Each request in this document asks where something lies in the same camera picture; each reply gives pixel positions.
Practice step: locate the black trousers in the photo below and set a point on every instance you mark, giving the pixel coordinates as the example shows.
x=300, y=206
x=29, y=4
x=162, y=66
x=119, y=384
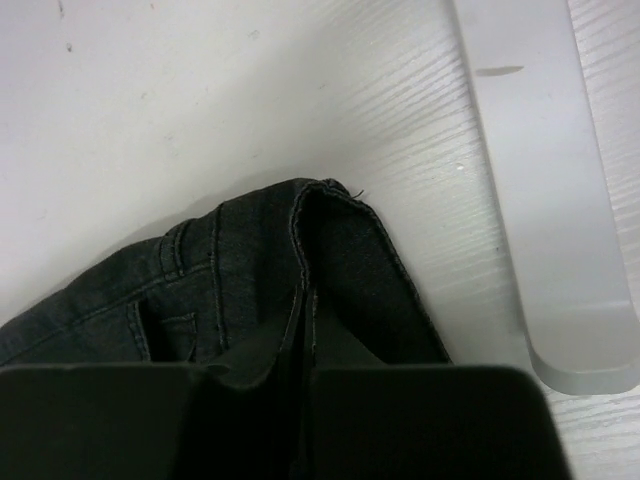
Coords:
x=209, y=283

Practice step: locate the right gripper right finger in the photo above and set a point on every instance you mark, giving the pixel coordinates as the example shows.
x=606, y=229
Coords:
x=431, y=423

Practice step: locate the white and silver clothes rack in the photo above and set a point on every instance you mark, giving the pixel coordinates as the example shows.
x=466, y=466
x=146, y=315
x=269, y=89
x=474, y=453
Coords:
x=529, y=91

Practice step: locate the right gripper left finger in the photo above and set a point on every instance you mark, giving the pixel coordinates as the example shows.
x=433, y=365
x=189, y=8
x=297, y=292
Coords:
x=168, y=421

